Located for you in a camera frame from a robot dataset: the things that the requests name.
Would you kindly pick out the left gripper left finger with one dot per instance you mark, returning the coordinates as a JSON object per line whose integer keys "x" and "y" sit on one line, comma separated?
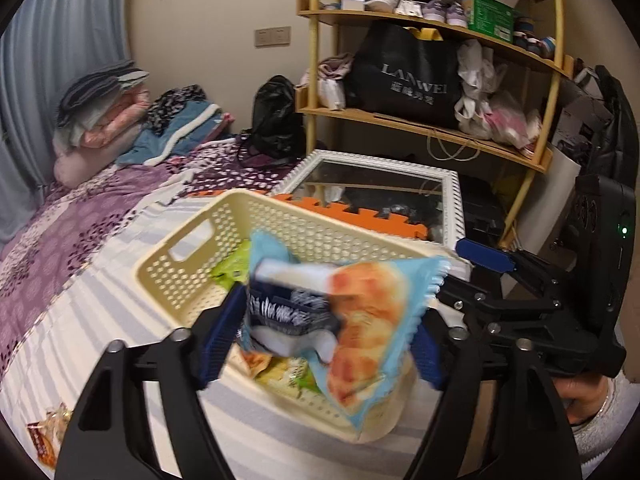
{"x": 109, "y": 435}

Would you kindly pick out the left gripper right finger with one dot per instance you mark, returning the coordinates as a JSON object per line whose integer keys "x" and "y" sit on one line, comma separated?
{"x": 528, "y": 434}

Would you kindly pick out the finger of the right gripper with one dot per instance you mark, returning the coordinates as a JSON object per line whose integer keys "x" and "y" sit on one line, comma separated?
{"x": 524, "y": 267}
{"x": 456, "y": 295}

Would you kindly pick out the red brown snack bag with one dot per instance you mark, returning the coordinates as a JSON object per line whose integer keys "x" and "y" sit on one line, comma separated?
{"x": 48, "y": 434}

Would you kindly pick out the light blue bread bag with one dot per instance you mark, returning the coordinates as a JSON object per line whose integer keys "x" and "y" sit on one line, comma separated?
{"x": 353, "y": 323}

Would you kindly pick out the large green snack bag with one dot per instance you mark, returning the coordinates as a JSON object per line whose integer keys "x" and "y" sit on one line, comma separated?
{"x": 233, "y": 268}

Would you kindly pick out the tan snack bag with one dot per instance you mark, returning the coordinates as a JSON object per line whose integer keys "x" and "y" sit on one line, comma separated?
{"x": 255, "y": 362}

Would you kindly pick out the person's right hand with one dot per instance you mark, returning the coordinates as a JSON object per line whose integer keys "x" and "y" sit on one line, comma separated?
{"x": 583, "y": 395}

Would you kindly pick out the white framed mirror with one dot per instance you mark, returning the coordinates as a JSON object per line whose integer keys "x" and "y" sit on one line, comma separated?
{"x": 426, "y": 197}

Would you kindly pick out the white plastic bags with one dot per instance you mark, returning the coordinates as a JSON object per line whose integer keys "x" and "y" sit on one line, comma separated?
{"x": 485, "y": 110}

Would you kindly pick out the cream perforated plastic basket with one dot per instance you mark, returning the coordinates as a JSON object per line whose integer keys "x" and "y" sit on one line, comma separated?
{"x": 174, "y": 274}

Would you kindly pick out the purple floral bed cover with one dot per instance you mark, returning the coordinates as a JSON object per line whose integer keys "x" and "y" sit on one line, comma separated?
{"x": 72, "y": 225}

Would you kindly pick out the wooden shelf unit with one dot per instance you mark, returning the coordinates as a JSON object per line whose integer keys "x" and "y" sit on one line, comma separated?
{"x": 536, "y": 68}

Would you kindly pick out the black Lanwei shopping bag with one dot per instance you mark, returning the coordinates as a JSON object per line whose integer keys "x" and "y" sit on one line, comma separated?
{"x": 398, "y": 72}

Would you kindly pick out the black backpack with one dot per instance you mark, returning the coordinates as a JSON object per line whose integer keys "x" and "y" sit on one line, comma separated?
{"x": 277, "y": 136}

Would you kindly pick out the pink cloth on shelf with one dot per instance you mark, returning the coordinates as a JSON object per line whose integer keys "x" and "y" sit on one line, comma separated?
{"x": 335, "y": 67}

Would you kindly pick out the green white box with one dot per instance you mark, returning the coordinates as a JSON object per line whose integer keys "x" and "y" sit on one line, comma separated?
{"x": 492, "y": 18}

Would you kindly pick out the white sneakers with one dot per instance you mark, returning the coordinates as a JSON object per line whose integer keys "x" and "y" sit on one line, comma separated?
{"x": 431, "y": 10}

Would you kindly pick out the blue white blanket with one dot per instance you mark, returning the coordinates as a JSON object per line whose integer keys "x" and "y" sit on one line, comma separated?
{"x": 198, "y": 122}

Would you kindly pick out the folded quilt stack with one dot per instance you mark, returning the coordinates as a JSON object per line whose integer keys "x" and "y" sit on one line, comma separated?
{"x": 97, "y": 119}

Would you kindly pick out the leopard print cloth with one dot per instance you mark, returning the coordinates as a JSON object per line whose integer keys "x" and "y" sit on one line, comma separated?
{"x": 169, "y": 105}

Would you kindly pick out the blue curtain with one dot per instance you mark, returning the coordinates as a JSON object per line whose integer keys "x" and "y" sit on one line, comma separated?
{"x": 47, "y": 45}

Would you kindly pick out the wall outlet plate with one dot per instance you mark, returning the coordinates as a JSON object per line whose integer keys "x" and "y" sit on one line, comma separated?
{"x": 272, "y": 37}

